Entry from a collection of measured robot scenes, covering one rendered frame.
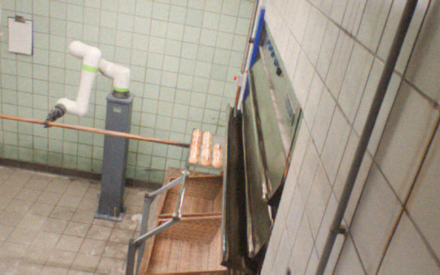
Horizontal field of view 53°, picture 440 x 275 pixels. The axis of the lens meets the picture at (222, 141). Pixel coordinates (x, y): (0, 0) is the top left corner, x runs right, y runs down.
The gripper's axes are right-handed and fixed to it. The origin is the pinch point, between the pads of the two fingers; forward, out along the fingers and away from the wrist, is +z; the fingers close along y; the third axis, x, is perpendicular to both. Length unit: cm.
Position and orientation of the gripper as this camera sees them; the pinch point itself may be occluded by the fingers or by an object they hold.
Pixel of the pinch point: (47, 123)
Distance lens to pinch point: 329.2
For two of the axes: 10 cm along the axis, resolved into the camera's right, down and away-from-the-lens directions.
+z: 0.0, 4.3, -9.0
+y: -1.7, 8.9, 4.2
